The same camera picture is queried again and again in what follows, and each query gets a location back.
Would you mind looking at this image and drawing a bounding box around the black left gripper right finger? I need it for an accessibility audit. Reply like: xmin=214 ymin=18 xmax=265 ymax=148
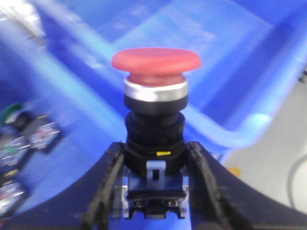
xmin=187 ymin=141 xmax=307 ymax=230

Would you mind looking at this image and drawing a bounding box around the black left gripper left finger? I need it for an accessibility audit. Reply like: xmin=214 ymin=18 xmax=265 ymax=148
xmin=2 ymin=142 xmax=124 ymax=230

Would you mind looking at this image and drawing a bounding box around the red mushroom push button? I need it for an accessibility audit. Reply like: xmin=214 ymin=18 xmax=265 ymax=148
xmin=111 ymin=47 xmax=201 ymax=219

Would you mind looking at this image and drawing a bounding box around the push button contact block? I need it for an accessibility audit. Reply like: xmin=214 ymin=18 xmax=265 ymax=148
xmin=24 ymin=115 xmax=62 ymax=153

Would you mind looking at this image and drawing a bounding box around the green push button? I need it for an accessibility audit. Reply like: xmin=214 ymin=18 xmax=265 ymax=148
xmin=0 ymin=103 xmax=33 ymax=131

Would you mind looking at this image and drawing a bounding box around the blue plastic bin left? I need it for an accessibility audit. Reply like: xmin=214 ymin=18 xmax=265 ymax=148
xmin=0 ymin=35 xmax=231 ymax=230

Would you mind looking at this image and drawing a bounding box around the blue plastic bin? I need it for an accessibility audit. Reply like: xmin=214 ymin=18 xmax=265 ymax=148
xmin=0 ymin=35 xmax=231 ymax=230
xmin=33 ymin=0 xmax=307 ymax=150

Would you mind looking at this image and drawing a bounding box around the blue plastic bin right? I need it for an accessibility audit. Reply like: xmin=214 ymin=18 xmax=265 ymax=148
xmin=33 ymin=0 xmax=307 ymax=150

